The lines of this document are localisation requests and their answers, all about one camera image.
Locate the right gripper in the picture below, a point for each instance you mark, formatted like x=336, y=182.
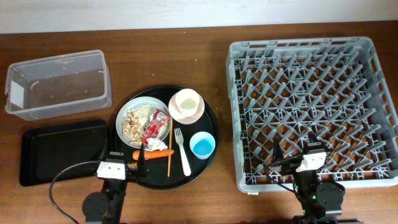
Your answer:
x=277, y=152

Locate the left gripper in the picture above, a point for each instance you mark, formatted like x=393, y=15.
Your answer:
x=141, y=170

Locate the white napkin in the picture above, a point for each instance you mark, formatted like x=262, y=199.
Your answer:
x=155, y=144

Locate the rice and nut scraps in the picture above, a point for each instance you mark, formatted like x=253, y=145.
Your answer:
x=135, y=122

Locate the white plastic fork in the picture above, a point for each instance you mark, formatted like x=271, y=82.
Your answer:
x=185, y=164

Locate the grey plate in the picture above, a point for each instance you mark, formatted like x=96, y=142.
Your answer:
x=135, y=103

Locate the red sauce packet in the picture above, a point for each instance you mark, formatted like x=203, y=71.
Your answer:
x=152, y=130

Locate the wooden chopstick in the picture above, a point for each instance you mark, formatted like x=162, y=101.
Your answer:
x=170, y=147

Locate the blue cup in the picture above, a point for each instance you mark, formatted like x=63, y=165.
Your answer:
x=202, y=144

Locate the pink bowl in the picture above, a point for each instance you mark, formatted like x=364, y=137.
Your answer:
x=177, y=116

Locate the white cup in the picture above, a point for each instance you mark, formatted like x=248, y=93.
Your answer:
x=187, y=101

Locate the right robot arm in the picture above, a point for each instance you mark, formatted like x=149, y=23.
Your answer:
x=320, y=200

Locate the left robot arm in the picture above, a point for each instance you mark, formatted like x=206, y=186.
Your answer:
x=106, y=205

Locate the grey plastic dishwasher rack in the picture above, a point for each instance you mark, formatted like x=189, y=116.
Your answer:
x=333, y=87

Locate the clear plastic waste bin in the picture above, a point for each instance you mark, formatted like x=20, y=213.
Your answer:
x=56, y=86

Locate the brown food scrap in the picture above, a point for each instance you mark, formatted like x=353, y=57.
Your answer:
x=132, y=166

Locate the orange carrot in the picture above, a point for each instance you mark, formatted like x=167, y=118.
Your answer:
x=153, y=154

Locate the round black serving tray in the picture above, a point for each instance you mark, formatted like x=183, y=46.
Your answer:
x=156, y=173

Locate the black rectangular tray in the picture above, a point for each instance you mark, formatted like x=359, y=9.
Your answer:
x=47, y=151

